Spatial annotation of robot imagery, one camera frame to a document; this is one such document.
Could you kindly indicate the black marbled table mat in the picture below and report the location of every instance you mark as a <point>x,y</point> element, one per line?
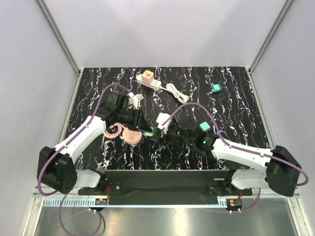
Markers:
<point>234,109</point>

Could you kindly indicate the pink round power socket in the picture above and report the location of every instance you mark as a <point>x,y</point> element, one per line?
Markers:
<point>132,137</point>

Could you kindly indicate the pink cube plug adapter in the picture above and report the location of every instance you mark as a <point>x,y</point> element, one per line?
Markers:
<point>147,76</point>

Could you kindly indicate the aluminium frame post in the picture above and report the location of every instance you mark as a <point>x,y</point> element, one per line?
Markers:
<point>271,34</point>
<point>58,36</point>

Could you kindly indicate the white slotted cable duct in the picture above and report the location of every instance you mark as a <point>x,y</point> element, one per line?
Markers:
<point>75,202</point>

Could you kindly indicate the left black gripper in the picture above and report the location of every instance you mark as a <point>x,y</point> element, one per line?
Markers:
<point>143,125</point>

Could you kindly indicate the white power strip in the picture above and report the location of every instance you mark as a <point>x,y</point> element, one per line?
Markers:
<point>155,85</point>

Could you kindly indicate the left aluminium frame post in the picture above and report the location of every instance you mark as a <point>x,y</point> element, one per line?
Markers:
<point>58,36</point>

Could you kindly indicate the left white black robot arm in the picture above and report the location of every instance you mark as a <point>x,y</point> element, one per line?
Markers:
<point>56,164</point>

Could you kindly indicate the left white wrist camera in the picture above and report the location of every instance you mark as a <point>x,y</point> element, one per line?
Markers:
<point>134,99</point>

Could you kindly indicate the teal plug adapter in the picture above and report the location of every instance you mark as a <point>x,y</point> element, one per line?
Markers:
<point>205,126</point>
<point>216,88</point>

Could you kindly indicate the right aluminium frame post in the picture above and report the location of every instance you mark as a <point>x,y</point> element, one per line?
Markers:
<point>271,34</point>

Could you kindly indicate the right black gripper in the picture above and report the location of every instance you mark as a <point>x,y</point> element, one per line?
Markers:
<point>167,136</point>

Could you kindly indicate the green plug adapter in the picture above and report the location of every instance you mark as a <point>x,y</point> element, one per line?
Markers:
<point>151,134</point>

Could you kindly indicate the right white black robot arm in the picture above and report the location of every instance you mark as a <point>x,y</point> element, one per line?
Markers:
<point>275,169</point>

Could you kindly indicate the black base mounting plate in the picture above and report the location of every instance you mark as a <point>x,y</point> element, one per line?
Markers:
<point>170,187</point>

